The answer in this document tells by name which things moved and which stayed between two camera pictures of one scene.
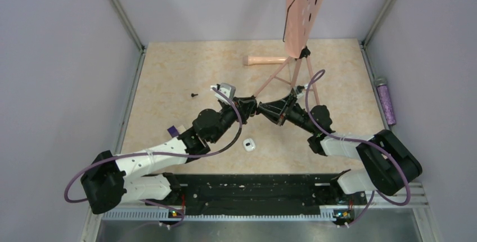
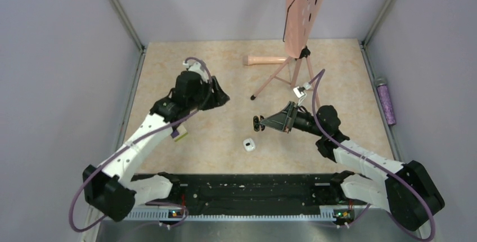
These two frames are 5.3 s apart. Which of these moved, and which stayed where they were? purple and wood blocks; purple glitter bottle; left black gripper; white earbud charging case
Moved: left black gripper
Stayed: purple and wood blocks; purple glitter bottle; white earbud charging case
